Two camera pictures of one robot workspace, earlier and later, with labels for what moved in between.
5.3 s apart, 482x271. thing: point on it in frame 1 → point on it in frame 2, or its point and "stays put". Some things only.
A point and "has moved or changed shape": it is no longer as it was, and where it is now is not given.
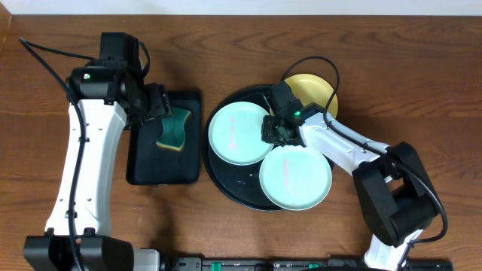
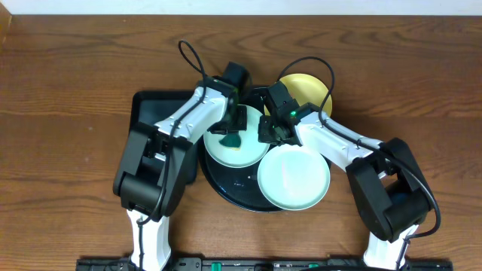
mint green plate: [295, 178] stays put
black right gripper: [267, 135] stays put
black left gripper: [159, 104] → [233, 123]
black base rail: [198, 263] stays put
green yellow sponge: [172, 136] has moved or changed shape
